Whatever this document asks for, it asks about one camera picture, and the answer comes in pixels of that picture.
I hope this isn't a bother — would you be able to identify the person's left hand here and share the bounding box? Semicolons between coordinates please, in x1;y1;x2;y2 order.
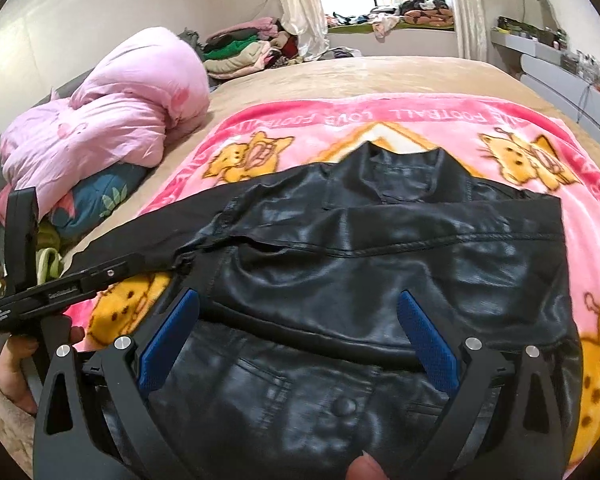
0;335;42;416

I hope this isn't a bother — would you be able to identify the bed with beige sheet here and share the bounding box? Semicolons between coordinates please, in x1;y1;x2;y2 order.
60;55;600;281

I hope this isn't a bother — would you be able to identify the black leather jacket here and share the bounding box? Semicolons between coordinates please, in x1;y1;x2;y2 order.
62;141;583;480

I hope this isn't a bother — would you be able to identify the blue leaf-print pillow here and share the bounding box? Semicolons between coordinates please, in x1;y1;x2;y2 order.
47;162;148;241

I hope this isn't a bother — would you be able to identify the person's right hand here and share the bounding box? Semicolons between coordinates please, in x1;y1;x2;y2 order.
345;452;396;480

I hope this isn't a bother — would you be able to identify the clothes heap on windowsill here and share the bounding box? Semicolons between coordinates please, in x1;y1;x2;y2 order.
325;0;456;41

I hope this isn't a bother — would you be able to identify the person's left forearm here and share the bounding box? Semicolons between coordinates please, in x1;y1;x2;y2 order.
0;360;36;478

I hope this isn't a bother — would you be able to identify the pink quilt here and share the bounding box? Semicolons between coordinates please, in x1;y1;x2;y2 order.
0;26;212;226

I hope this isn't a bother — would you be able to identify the white curtain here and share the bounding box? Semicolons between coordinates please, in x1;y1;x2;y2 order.
267;0;331;61
445;0;491;61

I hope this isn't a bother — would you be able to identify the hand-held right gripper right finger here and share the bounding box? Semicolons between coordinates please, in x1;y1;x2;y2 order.
397;291;581;480

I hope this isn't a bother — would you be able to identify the pink printed blanket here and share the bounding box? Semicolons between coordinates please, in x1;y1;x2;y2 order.
62;94;600;480

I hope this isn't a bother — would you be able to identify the pile of folded clothes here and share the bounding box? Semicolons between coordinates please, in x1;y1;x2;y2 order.
202;16;301;81

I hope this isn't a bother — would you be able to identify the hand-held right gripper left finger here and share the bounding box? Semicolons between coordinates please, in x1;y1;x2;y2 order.
32;287;201;480

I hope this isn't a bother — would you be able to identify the green cloth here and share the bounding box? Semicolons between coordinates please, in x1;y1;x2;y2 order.
35;232;66;286

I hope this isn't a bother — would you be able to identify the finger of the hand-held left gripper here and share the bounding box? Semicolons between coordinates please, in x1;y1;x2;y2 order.
80;252;191;293

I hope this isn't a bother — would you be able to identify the grey dresser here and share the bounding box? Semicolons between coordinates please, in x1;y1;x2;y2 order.
490;27;600;148

